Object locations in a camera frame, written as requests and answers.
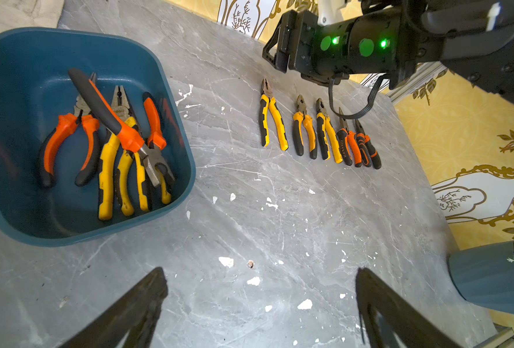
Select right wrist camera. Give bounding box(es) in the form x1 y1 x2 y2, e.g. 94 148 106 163
317 0 349 26

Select orange black box pliers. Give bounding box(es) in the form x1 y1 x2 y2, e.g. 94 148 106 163
39 94 102 188

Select orange black reversed pliers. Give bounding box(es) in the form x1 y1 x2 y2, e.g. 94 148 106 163
68 68 175 187

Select orange black long-nose pliers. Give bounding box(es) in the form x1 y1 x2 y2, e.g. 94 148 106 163
354 120 382 170

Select potted green plant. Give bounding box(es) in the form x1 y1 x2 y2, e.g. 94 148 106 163
448 229 514 315

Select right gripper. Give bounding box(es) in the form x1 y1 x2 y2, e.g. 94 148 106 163
262 8 403 85

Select beige work glove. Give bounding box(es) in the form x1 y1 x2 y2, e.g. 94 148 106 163
0 0 65 33

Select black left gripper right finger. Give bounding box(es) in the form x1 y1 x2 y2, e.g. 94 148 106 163
356 268 459 347

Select yellow black combination pliers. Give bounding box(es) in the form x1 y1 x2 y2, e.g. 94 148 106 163
316 98 342 164

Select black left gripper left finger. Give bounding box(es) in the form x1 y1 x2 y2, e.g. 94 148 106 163
62 267 168 347

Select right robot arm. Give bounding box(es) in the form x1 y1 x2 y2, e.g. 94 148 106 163
262 1 514 119

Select orange black combination pliers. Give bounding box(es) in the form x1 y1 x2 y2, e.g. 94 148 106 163
336 117 362 168

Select teal plastic storage box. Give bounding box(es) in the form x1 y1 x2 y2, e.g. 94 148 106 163
0 28 195 247

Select yellow black large pliers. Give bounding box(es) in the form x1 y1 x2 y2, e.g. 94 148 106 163
258 77 290 152

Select yellow box pliers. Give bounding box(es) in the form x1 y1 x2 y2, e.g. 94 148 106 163
98 86 173 221

